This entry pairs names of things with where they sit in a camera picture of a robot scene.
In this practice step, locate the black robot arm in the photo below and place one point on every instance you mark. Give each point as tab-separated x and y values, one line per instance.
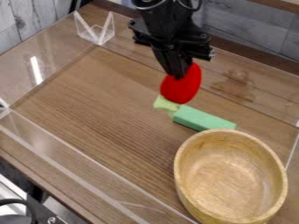
161	5

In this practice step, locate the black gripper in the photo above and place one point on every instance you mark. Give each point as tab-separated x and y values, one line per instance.
171	28

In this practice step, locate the wooden bowl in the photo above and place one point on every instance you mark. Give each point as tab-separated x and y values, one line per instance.
230	178

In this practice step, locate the red plush fruit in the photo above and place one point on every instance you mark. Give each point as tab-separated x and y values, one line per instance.
178	91

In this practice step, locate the black metal bracket bottom left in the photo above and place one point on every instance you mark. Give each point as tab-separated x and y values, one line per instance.
43	214

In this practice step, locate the green foam block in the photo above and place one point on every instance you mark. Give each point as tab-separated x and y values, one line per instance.
199	120

